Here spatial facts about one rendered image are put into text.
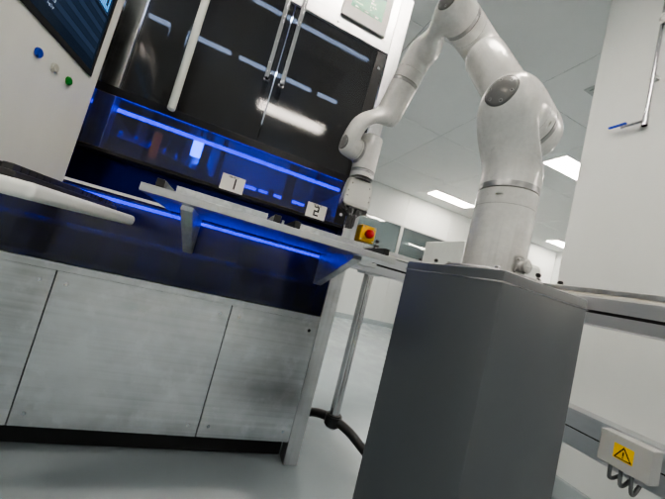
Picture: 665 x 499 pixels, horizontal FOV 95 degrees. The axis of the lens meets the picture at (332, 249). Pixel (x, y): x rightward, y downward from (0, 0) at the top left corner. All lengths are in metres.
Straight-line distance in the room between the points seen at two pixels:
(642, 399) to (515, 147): 1.47
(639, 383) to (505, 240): 1.38
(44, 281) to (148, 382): 0.46
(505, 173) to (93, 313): 1.26
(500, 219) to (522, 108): 0.21
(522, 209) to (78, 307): 1.29
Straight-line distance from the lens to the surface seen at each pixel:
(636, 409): 1.99
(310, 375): 1.36
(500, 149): 0.75
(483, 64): 0.95
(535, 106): 0.75
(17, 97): 1.05
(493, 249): 0.69
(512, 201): 0.71
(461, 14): 1.06
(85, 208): 0.85
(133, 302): 1.26
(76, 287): 1.30
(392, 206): 6.82
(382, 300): 6.74
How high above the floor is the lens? 0.78
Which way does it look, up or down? 5 degrees up
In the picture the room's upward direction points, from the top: 15 degrees clockwise
